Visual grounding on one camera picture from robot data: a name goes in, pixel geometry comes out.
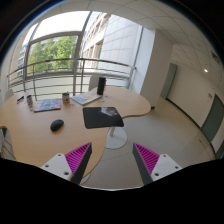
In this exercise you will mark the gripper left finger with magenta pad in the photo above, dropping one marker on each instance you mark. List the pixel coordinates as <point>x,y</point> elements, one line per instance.
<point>70,166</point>

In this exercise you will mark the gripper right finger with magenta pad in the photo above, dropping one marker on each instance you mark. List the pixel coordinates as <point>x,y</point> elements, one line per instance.
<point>153,166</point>

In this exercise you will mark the black computer mouse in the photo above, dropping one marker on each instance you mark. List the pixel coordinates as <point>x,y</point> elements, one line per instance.
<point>56,125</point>

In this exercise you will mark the black mouse pad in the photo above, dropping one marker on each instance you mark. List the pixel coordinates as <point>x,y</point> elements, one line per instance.
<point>99,117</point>

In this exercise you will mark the colourful book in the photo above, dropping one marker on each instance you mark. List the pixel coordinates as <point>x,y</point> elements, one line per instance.
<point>47,105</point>

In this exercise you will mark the chair at left edge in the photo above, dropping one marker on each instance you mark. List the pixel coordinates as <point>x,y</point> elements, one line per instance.
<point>6,149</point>

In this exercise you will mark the dark tin can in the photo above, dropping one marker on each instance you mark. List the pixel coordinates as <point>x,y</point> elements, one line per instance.
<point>29,101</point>

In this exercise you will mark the grey-green door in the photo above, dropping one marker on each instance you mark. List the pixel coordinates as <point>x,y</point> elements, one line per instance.
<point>169,80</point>
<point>214,119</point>

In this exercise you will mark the grey chair behind table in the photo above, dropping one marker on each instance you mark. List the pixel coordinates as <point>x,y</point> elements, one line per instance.
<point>93,83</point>

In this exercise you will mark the metal balcony railing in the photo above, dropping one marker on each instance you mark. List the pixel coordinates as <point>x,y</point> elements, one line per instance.
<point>51,78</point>

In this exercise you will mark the black cylindrical speaker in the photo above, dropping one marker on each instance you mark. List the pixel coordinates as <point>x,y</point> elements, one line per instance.
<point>101,85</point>

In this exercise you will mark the far grey-green door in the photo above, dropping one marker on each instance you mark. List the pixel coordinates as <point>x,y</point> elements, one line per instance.
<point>169,80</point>

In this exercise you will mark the white table pedestal leg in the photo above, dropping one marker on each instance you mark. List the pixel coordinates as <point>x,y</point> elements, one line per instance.
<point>116,138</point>

